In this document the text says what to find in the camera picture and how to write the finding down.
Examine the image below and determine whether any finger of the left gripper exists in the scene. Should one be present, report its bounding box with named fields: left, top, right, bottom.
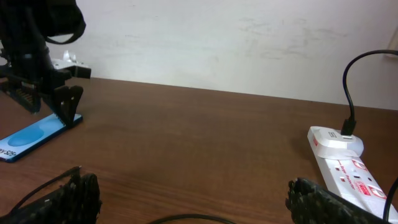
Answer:
left=51, top=85, right=83, bottom=128

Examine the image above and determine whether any black USB charging cable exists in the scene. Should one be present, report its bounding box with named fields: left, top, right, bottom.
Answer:
left=9, top=49, right=398, bottom=224

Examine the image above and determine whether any white power strip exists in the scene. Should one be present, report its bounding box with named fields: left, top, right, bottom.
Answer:
left=313, top=152, right=387, bottom=218

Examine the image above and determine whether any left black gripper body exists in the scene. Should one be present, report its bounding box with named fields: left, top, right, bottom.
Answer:
left=1, top=44, right=91, bottom=114

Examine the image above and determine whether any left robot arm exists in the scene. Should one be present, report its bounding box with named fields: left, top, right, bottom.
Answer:
left=1, top=0, right=91, bottom=128

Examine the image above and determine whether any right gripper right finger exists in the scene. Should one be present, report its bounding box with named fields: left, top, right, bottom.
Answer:
left=285, top=177, right=389, bottom=224

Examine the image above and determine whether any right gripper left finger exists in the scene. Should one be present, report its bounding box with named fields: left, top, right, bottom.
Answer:
left=1, top=174, right=102, bottom=224

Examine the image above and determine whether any blue Galaxy smartphone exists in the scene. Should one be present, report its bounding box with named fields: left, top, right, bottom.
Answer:
left=1, top=114, right=67, bottom=163

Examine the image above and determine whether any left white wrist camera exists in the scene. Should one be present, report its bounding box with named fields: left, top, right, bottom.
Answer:
left=51, top=50, right=88, bottom=69

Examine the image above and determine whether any white USB charger plug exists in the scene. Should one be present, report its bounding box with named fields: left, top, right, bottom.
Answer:
left=307, top=126, right=364, bottom=160

